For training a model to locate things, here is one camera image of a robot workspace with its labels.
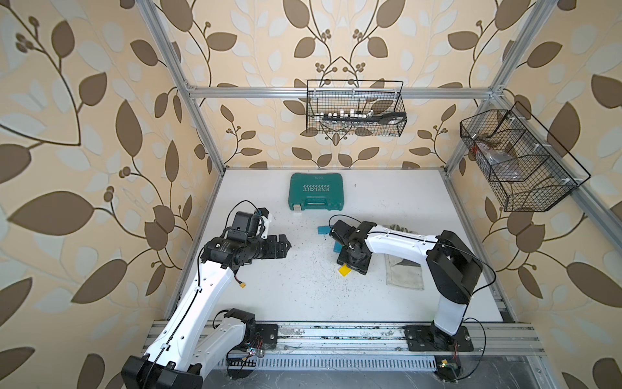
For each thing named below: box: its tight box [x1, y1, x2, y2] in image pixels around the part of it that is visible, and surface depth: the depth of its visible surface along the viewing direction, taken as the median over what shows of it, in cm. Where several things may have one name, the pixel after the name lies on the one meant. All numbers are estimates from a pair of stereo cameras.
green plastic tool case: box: [288, 172, 345, 211], surface depth 108 cm
